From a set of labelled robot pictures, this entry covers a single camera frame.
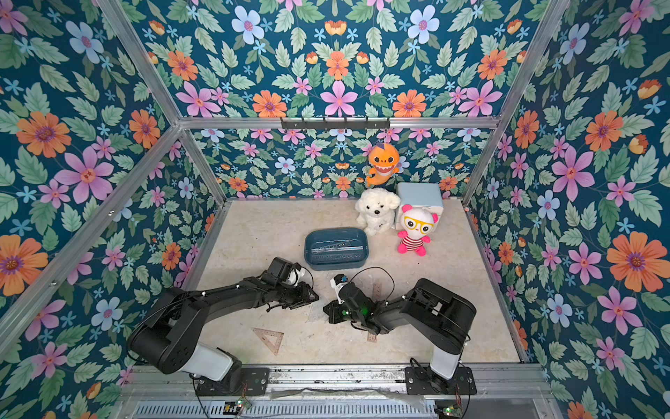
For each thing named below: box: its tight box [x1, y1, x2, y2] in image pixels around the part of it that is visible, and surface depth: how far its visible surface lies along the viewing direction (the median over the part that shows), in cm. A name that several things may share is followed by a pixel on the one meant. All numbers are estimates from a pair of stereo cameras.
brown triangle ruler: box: [252, 326, 285, 357], surface depth 84 cm
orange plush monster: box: [366, 143, 401, 188], surface depth 100 cm
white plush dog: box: [355, 186, 402, 236], surface depth 98 cm
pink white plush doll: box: [397, 204, 439, 257], surface depth 97 cm
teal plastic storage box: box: [304, 226, 370, 271], surface depth 103 cm
